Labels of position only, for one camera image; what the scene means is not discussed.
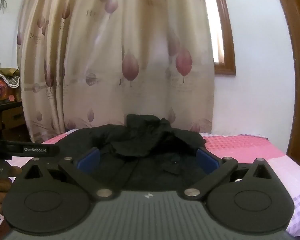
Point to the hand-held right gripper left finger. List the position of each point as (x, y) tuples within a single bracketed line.
[(88, 162)]

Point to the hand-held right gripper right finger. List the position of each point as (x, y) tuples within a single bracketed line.
[(207, 162)]

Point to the black garment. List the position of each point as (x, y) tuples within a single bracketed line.
[(145, 135)]

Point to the person's left hand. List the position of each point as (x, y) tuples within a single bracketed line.
[(2, 186)]

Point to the brown wooden cabinet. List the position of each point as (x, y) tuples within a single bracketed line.
[(12, 117)]

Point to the pink checkered bed sheet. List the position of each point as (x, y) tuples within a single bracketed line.
[(240, 145)]

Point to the olive cloth cover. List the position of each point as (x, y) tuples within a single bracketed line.
[(7, 78)]

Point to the beige leaf print curtain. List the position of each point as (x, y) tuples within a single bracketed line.
[(130, 55)]

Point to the brown wooden door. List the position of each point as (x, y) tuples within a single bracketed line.
[(293, 55)]

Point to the brown wooden window frame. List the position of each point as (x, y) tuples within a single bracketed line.
[(227, 42)]

